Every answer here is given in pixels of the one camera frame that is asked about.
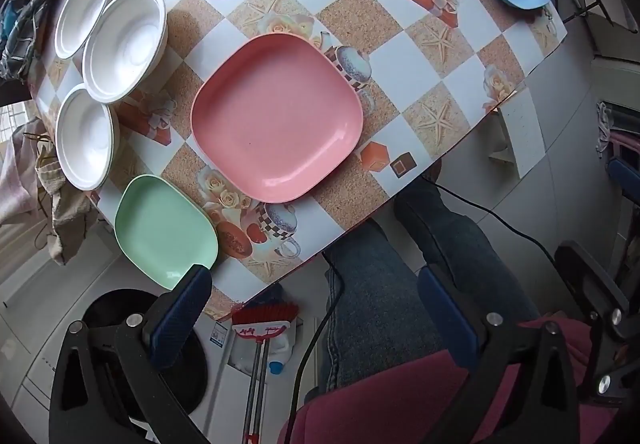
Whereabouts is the pale pink cloth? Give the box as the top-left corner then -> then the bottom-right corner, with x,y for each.
0,119 -> 46,225

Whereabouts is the white washing machine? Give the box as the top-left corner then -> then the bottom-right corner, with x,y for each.
0,244 -> 321,444

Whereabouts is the white paper bowl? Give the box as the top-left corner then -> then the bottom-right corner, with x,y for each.
54,0 -> 113,61
82,0 -> 168,105
55,84 -> 121,191

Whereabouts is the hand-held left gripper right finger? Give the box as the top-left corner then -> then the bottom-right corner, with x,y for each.
417,265 -> 582,444

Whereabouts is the person's maroon shirt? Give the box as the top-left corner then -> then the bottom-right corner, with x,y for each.
277,314 -> 618,444

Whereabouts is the green square plate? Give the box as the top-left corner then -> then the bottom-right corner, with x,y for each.
114,174 -> 219,290

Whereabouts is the pink square plate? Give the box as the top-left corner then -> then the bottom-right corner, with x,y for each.
190,31 -> 365,204

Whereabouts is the patterned checkered tablecloth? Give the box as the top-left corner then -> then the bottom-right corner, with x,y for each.
30,0 -> 568,322

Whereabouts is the white rag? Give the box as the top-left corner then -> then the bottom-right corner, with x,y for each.
596,101 -> 614,155

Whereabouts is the beige cloth bag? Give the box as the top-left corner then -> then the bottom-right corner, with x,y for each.
30,134 -> 96,266

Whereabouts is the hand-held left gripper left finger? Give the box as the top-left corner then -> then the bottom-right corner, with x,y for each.
49,264 -> 214,444

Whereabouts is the pink plastic stool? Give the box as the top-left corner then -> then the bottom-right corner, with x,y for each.
607,129 -> 640,160

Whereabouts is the red broom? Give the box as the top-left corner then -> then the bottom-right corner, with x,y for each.
231,301 -> 301,444

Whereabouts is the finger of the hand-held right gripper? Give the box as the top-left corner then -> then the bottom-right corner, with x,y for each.
554,240 -> 640,407
606,156 -> 640,225

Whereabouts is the white bottle with blue cap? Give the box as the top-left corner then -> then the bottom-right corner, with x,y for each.
265,324 -> 302,375

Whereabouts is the black cable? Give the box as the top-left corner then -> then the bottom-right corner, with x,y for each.
287,251 -> 346,444
422,176 -> 558,262

